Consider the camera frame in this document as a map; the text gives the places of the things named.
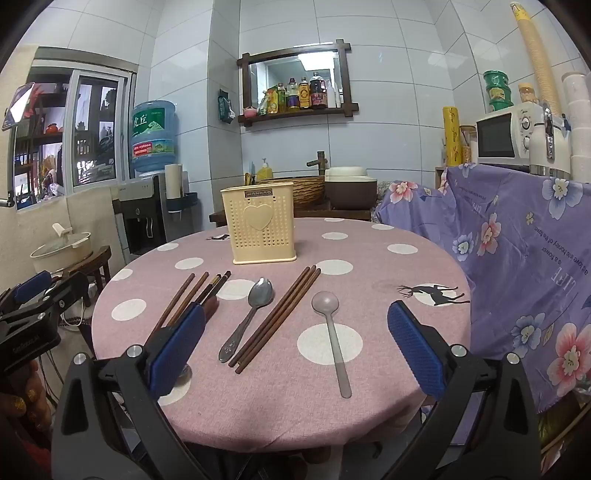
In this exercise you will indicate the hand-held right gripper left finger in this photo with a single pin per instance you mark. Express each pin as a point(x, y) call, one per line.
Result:
point(178, 350)

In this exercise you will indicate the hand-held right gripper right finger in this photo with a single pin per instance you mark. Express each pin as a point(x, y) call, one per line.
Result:
point(415, 350)

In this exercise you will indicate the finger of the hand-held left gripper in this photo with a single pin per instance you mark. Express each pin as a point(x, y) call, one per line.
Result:
point(30, 284)
point(69, 290)

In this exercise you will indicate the grey plastic spoon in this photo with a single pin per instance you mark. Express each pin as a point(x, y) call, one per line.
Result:
point(325, 304)

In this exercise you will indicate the metal spoon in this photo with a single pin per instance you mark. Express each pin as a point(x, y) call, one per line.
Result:
point(261, 293)

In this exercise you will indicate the cream plastic utensil holder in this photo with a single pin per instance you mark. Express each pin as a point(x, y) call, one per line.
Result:
point(263, 226)

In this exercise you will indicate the person's left hand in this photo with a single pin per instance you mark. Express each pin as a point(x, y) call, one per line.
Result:
point(30, 406)

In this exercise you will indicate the wooden stool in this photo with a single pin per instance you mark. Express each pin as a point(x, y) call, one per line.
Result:
point(97, 263)

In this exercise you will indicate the cream pot with glass lid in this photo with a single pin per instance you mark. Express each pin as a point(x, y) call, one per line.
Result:
point(62, 251)

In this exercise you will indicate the water dispenser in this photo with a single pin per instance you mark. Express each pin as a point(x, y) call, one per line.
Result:
point(138, 217)

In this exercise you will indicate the pink polka-dot tablecloth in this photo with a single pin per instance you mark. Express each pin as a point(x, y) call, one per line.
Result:
point(277, 406)

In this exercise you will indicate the purple floral cloth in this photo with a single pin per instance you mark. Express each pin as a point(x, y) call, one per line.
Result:
point(508, 240)

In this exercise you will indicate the sliding window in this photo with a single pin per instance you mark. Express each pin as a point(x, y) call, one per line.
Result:
point(92, 138)

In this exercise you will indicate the brown cream rice cooker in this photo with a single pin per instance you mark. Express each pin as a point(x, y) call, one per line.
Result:
point(353, 189)

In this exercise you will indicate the small wooden box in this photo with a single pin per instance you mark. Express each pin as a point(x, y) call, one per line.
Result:
point(441, 177)

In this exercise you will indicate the blue water jug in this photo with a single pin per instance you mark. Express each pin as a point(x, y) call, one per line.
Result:
point(154, 134)

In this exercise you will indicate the wicker basin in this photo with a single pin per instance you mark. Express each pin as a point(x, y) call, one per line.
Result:
point(307, 189)

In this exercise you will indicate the yellow soap dispenser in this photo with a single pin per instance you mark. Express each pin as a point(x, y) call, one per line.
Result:
point(264, 173)

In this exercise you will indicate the glass storage jar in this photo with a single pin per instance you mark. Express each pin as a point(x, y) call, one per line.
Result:
point(470, 145)

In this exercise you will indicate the bronze faucet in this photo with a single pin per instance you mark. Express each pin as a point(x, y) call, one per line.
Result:
point(318, 161)

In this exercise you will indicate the yellow patterned roll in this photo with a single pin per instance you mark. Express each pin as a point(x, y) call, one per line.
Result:
point(452, 138)

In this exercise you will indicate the white microwave oven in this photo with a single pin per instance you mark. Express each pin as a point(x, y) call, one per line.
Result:
point(496, 138)

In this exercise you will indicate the white electric kettle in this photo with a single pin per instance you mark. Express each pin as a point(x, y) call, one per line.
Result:
point(549, 147)

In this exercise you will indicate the small pink pot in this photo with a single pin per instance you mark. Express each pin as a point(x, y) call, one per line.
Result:
point(250, 112)

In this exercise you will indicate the yellow green refill pouch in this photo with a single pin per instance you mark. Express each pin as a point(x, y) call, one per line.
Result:
point(268, 104)

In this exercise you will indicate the wooden framed mirror shelf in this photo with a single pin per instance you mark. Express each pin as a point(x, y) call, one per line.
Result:
point(295, 115)

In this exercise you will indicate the white plastic bottle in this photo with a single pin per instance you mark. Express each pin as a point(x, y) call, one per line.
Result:
point(333, 97)

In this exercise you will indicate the green cap yellow bottle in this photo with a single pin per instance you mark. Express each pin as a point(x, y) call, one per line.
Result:
point(281, 99)

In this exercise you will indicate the stack of green noodle bowls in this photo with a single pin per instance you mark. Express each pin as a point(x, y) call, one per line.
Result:
point(498, 90)

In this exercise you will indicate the dark soy sauce bottle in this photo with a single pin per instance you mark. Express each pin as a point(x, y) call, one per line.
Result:
point(317, 92)

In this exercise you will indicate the amber sauce bottle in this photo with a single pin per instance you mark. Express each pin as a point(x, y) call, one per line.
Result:
point(304, 94)

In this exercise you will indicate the small yellow lidded jar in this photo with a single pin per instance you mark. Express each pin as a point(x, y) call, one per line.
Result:
point(527, 93)

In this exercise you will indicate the stack of white cups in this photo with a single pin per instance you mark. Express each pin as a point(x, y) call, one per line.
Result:
point(579, 120)

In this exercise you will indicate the stack of yellow paper cups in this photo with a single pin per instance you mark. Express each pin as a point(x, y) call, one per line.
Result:
point(538, 60)

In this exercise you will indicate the dark wall rack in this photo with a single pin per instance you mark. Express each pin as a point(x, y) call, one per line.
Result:
point(184, 202)

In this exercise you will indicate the green wall packet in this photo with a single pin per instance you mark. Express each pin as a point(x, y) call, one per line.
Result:
point(225, 108)

